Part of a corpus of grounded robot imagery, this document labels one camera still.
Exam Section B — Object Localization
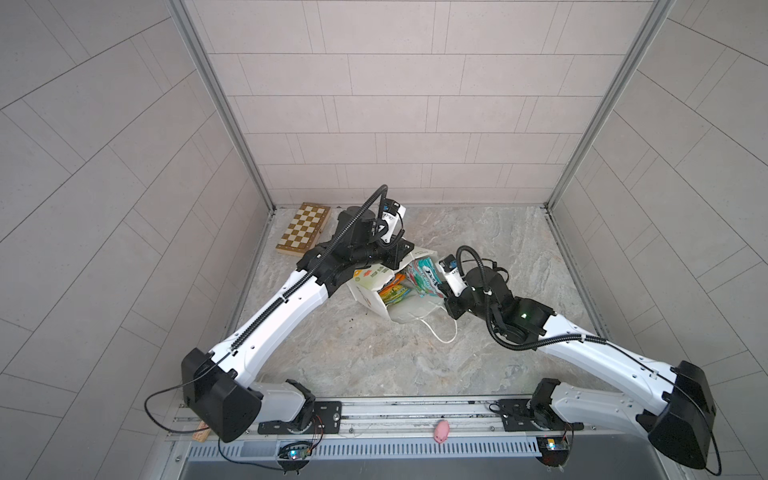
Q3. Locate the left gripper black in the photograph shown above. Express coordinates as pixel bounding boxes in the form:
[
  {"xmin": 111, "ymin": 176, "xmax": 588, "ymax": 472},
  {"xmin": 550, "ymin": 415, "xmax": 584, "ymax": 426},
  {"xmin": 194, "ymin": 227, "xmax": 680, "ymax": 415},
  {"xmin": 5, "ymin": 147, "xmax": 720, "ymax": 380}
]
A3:
[{"xmin": 345, "ymin": 234, "xmax": 415, "ymax": 273}]

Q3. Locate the white paper bag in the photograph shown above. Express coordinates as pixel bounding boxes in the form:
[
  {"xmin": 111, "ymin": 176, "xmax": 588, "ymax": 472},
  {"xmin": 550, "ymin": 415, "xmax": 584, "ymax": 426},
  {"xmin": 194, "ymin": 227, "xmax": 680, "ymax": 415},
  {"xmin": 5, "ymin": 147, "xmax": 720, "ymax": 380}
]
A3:
[{"xmin": 346, "ymin": 247, "xmax": 458, "ymax": 344}]

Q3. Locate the orange candy bag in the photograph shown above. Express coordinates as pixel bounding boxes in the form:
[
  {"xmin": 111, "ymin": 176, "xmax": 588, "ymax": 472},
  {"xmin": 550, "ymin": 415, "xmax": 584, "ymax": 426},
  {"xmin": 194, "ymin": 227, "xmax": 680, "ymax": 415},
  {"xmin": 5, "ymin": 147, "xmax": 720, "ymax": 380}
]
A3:
[{"xmin": 378, "ymin": 273, "xmax": 413, "ymax": 306}]

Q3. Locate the teal mint candy bag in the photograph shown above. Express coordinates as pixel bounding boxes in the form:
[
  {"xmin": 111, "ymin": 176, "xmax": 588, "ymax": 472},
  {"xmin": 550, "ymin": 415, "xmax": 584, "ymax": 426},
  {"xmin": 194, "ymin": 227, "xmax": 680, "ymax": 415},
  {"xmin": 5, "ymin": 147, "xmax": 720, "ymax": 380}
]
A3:
[{"xmin": 406, "ymin": 257, "xmax": 444, "ymax": 298}]

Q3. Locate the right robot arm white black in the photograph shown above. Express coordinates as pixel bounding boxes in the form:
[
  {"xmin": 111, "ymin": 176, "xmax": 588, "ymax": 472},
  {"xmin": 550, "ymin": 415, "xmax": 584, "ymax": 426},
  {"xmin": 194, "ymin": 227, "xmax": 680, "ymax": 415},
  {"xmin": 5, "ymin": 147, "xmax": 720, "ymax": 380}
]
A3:
[{"xmin": 438, "ymin": 256, "xmax": 718, "ymax": 470}]

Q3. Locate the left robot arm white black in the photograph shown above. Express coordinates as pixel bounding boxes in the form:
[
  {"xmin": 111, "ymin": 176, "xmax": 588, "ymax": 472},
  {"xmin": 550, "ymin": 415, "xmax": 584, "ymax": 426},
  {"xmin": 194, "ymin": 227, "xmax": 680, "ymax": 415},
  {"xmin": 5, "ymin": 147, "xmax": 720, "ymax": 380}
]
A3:
[{"xmin": 181, "ymin": 199, "xmax": 414, "ymax": 442}]

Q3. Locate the wooden chessboard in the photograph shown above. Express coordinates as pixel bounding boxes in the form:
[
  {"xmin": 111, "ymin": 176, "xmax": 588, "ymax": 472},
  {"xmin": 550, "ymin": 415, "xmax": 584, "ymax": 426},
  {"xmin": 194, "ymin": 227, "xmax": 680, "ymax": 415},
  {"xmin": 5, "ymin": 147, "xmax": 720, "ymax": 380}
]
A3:
[{"xmin": 276, "ymin": 202, "xmax": 331, "ymax": 257}]

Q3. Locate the right circuit board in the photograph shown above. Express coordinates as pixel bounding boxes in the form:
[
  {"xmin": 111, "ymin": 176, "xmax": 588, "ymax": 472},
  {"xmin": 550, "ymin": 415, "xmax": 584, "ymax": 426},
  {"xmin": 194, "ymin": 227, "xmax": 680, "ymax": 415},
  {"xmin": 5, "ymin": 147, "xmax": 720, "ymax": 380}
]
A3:
[{"xmin": 536, "ymin": 436, "xmax": 571, "ymax": 468}]

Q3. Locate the circuit board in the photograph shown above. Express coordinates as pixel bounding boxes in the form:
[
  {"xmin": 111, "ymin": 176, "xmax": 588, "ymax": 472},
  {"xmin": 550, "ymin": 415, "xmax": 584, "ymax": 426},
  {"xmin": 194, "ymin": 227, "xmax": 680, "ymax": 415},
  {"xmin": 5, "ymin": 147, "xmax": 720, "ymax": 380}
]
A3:
[
  {"xmin": 536, "ymin": 436, "xmax": 571, "ymax": 468},
  {"xmin": 277, "ymin": 441, "xmax": 314, "ymax": 474}
]

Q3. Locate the left circuit board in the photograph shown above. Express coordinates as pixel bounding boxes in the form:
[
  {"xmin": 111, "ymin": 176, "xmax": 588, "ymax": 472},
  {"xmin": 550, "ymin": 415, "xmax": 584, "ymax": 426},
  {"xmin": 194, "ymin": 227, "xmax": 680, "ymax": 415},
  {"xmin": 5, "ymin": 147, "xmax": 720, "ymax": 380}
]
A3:
[{"xmin": 277, "ymin": 441, "xmax": 314, "ymax": 474}]

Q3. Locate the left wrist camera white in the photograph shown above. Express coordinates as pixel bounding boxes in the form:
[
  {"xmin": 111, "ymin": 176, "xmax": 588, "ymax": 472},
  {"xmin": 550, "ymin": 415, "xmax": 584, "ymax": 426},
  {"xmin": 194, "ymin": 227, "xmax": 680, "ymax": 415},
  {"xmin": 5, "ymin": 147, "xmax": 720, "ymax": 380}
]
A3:
[{"xmin": 381, "ymin": 198, "xmax": 406, "ymax": 244}]

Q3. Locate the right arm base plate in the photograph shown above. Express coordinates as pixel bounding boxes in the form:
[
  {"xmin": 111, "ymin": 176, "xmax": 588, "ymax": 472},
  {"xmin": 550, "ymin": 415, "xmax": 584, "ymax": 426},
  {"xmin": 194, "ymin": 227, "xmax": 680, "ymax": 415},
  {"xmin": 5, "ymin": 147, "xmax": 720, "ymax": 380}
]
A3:
[{"xmin": 488, "ymin": 399, "xmax": 584, "ymax": 433}]

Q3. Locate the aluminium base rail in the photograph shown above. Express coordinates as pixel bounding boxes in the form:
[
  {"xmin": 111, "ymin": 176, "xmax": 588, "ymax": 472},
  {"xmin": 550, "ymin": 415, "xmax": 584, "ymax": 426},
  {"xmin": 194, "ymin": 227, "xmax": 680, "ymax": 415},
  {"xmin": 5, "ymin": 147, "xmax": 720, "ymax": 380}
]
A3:
[{"xmin": 174, "ymin": 395, "xmax": 635, "ymax": 469}]

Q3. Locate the pink eraser on rail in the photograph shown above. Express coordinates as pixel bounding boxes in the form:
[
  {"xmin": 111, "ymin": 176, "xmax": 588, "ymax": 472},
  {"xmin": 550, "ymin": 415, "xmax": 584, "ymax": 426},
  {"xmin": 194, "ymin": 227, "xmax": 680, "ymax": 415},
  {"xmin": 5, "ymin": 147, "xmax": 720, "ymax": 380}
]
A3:
[{"xmin": 433, "ymin": 419, "xmax": 450, "ymax": 444}]

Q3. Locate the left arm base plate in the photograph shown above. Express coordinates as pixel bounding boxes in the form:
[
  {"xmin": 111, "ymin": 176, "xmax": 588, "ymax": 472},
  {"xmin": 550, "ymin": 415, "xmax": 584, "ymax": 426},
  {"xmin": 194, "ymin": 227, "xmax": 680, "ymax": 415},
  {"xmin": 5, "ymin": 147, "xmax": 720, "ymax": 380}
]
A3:
[{"xmin": 257, "ymin": 400, "xmax": 343, "ymax": 435}]

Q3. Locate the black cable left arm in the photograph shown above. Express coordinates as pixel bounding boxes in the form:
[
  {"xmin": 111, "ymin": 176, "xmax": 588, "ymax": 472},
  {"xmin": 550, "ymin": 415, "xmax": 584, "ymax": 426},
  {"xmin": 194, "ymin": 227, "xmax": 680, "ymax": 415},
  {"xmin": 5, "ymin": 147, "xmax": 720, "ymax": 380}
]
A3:
[{"xmin": 142, "ymin": 383, "xmax": 283, "ymax": 472}]

